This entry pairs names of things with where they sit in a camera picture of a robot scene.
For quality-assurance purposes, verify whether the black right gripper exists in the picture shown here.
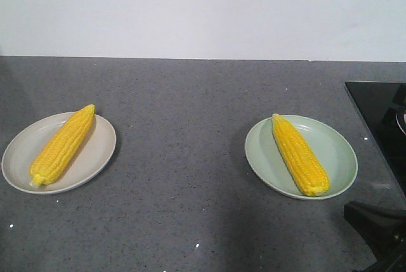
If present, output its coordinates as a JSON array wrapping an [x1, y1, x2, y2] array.
[[343, 201, 405, 272]]

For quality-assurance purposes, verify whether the pale green round plate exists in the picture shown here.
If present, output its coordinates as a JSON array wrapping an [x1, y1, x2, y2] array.
[[245, 115, 358, 200]]

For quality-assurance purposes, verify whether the yellow corn cob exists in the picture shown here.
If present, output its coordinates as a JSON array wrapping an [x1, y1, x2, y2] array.
[[272, 113, 331, 197], [29, 104, 95, 187]]

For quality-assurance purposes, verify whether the beige round plate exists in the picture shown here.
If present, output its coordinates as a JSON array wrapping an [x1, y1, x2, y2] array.
[[1, 112, 117, 195]]

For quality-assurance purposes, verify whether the black induction cooktop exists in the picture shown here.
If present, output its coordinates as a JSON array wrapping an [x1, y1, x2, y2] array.
[[345, 81, 405, 207]]

